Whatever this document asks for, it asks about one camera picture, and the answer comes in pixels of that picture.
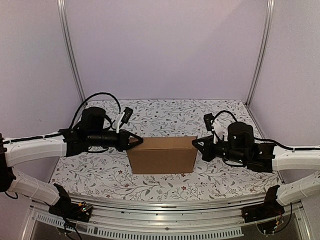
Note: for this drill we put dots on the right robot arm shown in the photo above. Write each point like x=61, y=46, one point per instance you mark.
x=267, y=158

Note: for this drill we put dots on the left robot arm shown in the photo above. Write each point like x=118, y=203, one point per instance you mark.
x=64, y=143

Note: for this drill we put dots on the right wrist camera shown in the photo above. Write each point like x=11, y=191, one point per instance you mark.
x=212, y=125

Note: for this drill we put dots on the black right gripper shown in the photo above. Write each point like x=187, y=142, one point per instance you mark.
x=209, y=149

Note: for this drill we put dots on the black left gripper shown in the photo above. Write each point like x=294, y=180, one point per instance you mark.
x=123, y=139

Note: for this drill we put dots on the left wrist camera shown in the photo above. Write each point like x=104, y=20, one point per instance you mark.
x=122, y=118

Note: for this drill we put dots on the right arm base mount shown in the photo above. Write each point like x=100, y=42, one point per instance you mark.
x=269, y=208

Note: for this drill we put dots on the aluminium front rail frame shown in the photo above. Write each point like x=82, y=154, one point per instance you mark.
x=213, y=219

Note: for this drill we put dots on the left aluminium corner post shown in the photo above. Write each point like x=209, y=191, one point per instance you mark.
x=62, y=11

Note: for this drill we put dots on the aluminium corner post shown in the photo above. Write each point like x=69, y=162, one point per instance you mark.
x=62, y=11
x=270, y=6

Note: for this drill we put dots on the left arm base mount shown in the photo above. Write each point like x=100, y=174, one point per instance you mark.
x=66, y=209

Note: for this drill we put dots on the floral patterned table mat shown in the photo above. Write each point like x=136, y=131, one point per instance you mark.
x=109, y=175

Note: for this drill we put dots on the right aluminium corner post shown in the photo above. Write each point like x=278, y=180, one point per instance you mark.
x=270, y=6

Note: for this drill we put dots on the brown cardboard box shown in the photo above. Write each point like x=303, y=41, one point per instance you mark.
x=163, y=155

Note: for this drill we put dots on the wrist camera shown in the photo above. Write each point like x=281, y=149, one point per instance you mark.
x=212, y=125
x=122, y=118

